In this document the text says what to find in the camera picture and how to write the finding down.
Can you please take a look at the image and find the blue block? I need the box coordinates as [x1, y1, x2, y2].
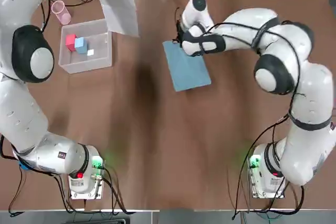
[74, 37, 88, 55]

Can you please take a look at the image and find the blue A4 clipboard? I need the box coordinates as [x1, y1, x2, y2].
[162, 39, 212, 93]

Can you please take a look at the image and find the white A4 paper sheet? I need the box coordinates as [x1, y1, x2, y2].
[90, 0, 140, 38]

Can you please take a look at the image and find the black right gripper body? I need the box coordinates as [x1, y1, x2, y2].
[175, 20, 186, 48]

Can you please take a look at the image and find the red block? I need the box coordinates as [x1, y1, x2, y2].
[65, 34, 78, 52]

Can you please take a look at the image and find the pink plastic cup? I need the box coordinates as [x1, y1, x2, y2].
[51, 0, 72, 25]

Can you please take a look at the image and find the clear plastic bin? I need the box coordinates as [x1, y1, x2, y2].
[58, 18, 113, 74]

